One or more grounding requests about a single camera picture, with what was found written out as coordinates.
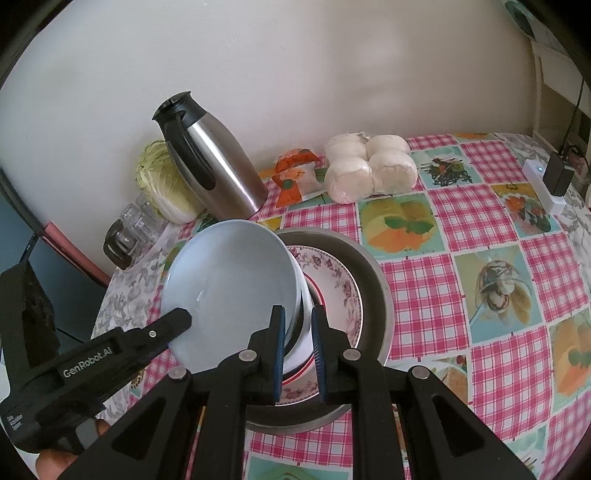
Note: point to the strawberry print bowl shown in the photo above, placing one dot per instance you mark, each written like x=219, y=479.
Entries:
x=300, y=364

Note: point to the dark glass jar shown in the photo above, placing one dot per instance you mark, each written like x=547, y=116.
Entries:
x=120, y=244

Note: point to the patterned cushion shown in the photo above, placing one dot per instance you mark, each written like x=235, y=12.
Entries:
x=526, y=18

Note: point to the person's left hand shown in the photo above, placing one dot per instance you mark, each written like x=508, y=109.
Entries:
x=55, y=466

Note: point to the pink floral plate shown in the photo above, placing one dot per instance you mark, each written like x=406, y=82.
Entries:
x=341, y=295

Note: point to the napa cabbage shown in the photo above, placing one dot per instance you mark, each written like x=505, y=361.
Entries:
x=161, y=184

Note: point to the orange snack packet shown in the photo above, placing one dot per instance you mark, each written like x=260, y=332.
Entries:
x=295, y=180

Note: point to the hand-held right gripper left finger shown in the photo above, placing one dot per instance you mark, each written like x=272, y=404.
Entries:
x=278, y=350

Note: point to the bag of steamed buns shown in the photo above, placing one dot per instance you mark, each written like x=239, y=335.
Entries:
x=369, y=170

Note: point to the clear drinking glass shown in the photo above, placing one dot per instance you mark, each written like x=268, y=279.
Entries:
x=154, y=217
x=131, y=217

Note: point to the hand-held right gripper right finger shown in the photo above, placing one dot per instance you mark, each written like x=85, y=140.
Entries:
x=317, y=350

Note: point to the pink checked tablecloth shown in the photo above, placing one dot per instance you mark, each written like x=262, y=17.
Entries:
x=425, y=286

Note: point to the dark blue panel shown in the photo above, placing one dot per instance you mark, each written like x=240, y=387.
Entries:
x=69, y=286

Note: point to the stainless steel thermos jug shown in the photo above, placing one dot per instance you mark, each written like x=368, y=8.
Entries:
x=221, y=170

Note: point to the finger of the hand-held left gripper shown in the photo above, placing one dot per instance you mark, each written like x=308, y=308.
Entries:
x=129, y=346

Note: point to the black charger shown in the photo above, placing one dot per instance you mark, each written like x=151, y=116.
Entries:
x=558, y=175

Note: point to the white wooden frame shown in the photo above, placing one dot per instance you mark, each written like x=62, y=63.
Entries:
x=538, y=92

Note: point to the white power strip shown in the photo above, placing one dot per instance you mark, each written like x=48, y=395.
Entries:
x=538, y=173

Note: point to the light blue bowl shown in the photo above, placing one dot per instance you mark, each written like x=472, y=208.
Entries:
x=231, y=277

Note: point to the stainless steel basin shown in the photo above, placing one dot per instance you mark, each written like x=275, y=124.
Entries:
x=374, y=304

